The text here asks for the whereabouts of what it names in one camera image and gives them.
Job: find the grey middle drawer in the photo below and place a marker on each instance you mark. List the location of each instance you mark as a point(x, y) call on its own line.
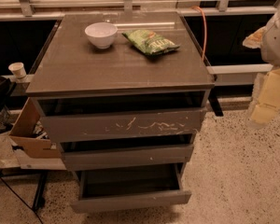
point(127, 152)

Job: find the metal rail frame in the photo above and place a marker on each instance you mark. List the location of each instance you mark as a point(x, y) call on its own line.
point(236, 75)

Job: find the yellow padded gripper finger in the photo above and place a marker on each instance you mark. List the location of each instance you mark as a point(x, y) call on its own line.
point(254, 40)

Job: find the scratched grey top drawer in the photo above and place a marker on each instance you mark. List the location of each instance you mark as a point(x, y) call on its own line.
point(129, 116)

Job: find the grey drawer cabinet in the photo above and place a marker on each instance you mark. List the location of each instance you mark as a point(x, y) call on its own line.
point(74, 68)

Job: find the white ceramic bowl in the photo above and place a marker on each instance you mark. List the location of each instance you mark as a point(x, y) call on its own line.
point(101, 34)

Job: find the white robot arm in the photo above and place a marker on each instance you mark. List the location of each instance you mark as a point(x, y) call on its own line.
point(270, 47)

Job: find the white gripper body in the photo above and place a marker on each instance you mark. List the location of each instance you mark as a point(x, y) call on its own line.
point(277, 41)

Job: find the grey bottom drawer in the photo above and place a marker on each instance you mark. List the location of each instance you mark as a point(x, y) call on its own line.
point(130, 188)

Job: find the brown cardboard box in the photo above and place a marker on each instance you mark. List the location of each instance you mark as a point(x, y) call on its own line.
point(23, 135)

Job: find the green chip bag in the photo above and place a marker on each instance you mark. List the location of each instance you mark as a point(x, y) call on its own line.
point(149, 42)

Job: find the white paper cup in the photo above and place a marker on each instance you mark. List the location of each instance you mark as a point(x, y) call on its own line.
point(18, 70)

